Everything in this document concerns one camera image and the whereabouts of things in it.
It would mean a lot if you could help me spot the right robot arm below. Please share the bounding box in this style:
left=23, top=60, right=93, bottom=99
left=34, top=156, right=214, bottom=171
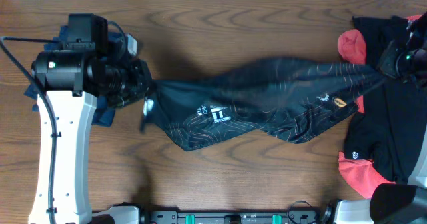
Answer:
left=319, top=39, right=426, bottom=223

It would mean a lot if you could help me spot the plain black shirt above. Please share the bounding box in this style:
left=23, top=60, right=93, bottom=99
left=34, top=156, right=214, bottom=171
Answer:
left=344, top=17, right=426, bottom=183

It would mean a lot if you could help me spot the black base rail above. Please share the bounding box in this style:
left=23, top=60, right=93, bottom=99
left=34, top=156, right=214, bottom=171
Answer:
left=150, top=210, right=319, bottom=224

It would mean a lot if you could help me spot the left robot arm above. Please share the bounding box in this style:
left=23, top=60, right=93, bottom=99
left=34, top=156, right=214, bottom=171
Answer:
left=28, top=14, right=152, bottom=223

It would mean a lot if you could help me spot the black orange patterned jersey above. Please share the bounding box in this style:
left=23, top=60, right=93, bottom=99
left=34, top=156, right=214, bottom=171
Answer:
left=143, top=57, right=385, bottom=151

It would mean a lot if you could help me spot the red orange garment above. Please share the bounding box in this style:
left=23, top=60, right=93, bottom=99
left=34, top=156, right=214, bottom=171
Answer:
left=338, top=15, right=426, bottom=198

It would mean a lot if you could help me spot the folded navy blue garment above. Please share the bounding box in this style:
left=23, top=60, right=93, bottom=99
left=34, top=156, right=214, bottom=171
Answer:
left=24, top=25, right=123, bottom=127

